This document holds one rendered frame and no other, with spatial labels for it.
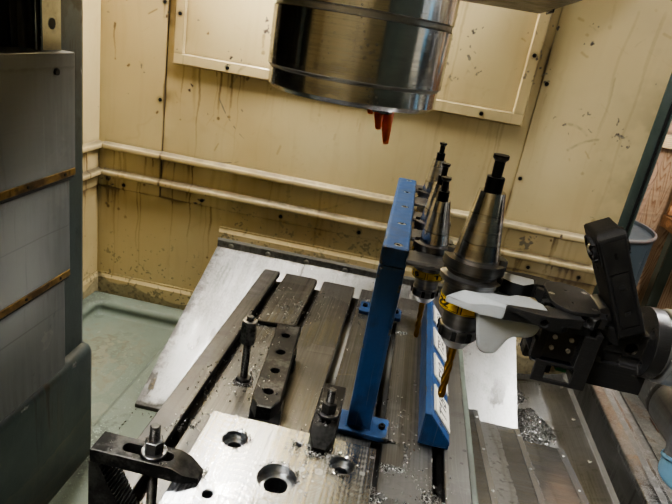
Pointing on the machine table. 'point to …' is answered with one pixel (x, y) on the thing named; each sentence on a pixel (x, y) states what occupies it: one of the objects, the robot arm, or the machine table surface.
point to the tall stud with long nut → (247, 346)
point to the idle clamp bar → (265, 412)
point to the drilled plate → (216, 458)
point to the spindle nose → (362, 51)
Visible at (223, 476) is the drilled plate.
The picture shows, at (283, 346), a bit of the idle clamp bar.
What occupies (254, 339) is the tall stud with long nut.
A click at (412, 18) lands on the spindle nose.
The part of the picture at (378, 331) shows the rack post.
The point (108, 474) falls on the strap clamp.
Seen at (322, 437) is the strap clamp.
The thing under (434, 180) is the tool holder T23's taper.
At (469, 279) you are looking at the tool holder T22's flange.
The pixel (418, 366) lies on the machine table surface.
